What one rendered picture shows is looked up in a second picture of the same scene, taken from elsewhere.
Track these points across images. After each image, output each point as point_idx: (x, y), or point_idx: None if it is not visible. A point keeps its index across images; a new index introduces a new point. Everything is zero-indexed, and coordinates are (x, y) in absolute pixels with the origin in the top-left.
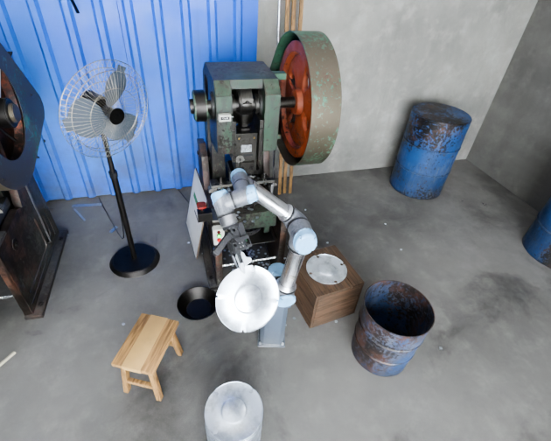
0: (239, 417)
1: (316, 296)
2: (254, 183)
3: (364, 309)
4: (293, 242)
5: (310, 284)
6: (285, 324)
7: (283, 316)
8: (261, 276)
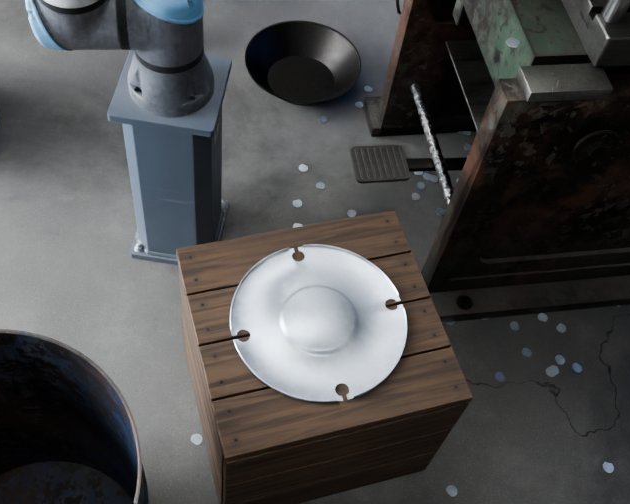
0: None
1: (181, 248)
2: None
3: (21, 343)
4: None
5: (239, 244)
6: (140, 195)
7: (127, 149)
8: None
